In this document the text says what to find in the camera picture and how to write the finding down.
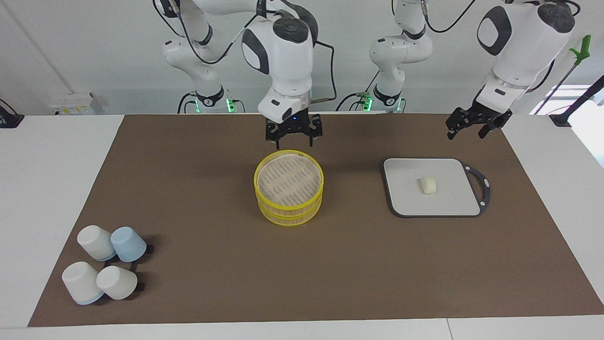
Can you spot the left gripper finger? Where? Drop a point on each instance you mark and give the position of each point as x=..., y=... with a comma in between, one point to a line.
x=453, y=132
x=485, y=131

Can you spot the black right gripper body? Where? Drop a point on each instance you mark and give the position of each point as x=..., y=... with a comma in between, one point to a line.
x=293, y=126

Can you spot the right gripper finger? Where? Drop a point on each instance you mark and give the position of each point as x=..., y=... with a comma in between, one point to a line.
x=276, y=142
x=312, y=139

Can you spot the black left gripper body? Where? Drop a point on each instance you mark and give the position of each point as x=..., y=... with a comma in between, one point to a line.
x=476, y=117

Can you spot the yellow bamboo steamer lid tier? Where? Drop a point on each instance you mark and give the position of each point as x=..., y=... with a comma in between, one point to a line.
x=289, y=182

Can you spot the white steamed bun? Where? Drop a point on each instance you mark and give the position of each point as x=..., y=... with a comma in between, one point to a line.
x=428, y=185

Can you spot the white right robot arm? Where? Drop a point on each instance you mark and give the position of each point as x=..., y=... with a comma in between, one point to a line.
x=288, y=61

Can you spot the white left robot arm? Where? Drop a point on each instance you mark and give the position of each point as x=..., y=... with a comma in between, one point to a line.
x=519, y=42

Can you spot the yellow bamboo steamer base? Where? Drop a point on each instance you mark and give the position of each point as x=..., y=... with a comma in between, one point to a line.
x=288, y=218

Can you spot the grey cutting board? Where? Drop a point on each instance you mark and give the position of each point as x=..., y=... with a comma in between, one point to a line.
x=424, y=198

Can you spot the green tipped pole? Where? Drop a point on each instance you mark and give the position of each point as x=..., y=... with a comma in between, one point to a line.
x=583, y=49

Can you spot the brown table mat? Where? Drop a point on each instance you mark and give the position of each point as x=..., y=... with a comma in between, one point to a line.
x=283, y=274

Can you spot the light blue cup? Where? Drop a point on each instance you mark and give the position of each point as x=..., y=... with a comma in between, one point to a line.
x=128, y=244

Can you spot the plain white cup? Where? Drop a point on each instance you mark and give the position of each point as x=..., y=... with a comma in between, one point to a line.
x=94, y=241
x=116, y=282

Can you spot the white cup with blue rim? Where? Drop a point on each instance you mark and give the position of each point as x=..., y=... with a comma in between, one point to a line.
x=81, y=282

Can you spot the black table clamp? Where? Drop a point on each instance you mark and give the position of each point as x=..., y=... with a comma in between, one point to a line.
x=9, y=119

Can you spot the white wall power box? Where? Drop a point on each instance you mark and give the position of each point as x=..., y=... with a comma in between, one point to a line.
x=73, y=104

